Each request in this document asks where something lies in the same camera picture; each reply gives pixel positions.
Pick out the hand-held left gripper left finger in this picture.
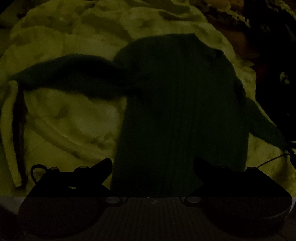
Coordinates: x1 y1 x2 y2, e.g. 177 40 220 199
27 158 123 207

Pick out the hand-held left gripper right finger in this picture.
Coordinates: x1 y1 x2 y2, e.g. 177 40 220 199
184 157 292 207

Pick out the dark green ribbed sweater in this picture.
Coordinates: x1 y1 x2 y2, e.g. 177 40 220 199
10 33 288 198

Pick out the pale leaf print blanket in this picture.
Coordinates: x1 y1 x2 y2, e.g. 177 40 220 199
0 0 296 198

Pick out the dark cloth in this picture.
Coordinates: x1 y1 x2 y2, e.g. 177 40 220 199
203 0 296 144

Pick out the thin black cable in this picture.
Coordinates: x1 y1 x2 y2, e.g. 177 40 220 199
257 142 296 169

